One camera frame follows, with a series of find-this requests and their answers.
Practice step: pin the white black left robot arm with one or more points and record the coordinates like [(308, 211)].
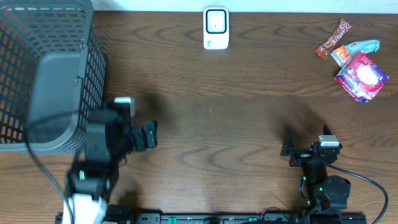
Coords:
[(89, 183)]

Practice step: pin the small orange snack box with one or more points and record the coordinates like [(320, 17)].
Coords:
[(341, 55)]

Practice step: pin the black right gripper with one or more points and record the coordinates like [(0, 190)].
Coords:
[(289, 145)]

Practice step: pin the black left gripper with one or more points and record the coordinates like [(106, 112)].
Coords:
[(142, 137)]

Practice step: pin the red purple snack packet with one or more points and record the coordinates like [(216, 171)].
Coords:
[(361, 77)]

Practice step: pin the white barcode scanner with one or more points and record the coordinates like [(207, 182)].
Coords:
[(215, 28)]

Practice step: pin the black mounting rail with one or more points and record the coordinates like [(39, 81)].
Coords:
[(155, 218)]

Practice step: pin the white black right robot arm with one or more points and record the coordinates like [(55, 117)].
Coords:
[(326, 195)]

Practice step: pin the red orange candy bar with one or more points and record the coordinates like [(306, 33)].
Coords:
[(326, 48)]

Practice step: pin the grey plastic mesh basket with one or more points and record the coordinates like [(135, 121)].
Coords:
[(52, 75)]

